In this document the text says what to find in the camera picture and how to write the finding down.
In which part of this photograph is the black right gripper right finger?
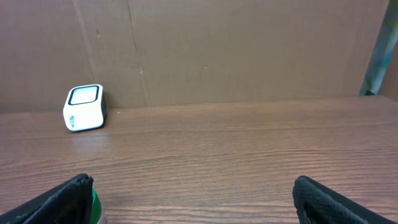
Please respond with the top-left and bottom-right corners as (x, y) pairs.
(292, 175), (396, 224)

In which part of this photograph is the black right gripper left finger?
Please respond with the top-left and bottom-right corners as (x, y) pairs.
(1, 173), (94, 224)

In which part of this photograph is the green lid white jar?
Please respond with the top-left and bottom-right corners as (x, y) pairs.
(90, 188), (108, 224)

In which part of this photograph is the white barcode scanner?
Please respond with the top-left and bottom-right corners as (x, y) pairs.
(63, 84), (107, 132)

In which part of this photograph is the green blue corner strip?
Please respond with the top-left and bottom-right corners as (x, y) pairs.
(359, 0), (397, 96)

